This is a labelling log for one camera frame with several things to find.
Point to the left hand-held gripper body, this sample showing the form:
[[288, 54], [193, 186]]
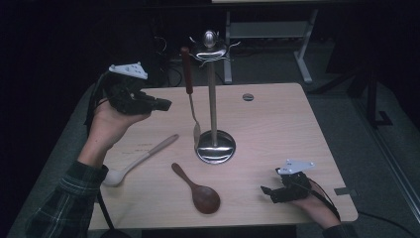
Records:
[[124, 94]]

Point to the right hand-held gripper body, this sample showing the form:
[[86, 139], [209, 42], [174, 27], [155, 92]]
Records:
[[294, 188]]

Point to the steel utensil rack stand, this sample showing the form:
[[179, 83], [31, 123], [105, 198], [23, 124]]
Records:
[[213, 99]]

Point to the dark brown wooden spoon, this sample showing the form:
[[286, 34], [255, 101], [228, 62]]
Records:
[[204, 198]]

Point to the person's right hand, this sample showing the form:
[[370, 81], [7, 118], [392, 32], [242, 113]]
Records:
[[317, 208]]

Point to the person's left hand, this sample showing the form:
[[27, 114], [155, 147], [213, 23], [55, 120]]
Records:
[[112, 127]]

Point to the grey round table grommet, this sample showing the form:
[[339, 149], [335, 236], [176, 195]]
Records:
[[248, 97]]

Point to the black metal stand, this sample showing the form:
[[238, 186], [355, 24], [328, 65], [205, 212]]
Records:
[[372, 99]]

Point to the grey metal rail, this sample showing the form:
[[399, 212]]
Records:
[[386, 148]]

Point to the white desk frame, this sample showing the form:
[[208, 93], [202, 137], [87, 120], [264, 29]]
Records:
[[267, 29]]

